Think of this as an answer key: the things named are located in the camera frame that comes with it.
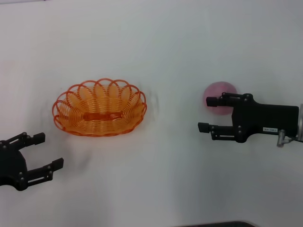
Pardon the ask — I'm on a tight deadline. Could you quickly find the silver right gripper cable connector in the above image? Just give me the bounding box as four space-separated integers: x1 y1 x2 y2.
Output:
276 129 299 148

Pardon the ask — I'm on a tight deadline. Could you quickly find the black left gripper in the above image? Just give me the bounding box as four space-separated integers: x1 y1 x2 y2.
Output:
0 131 65 192

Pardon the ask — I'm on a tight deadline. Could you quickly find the dark robot torso edge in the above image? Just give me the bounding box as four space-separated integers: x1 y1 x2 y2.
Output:
169 221 256 227

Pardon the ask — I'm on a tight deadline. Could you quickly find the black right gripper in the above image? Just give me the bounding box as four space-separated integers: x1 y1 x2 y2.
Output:
197 92 300 143

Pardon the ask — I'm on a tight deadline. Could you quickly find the pink peach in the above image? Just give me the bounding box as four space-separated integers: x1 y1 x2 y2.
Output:
203 81 238 116

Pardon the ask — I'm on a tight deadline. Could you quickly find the orange woven plastic basket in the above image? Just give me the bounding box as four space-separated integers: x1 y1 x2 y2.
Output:
52 78 148 137

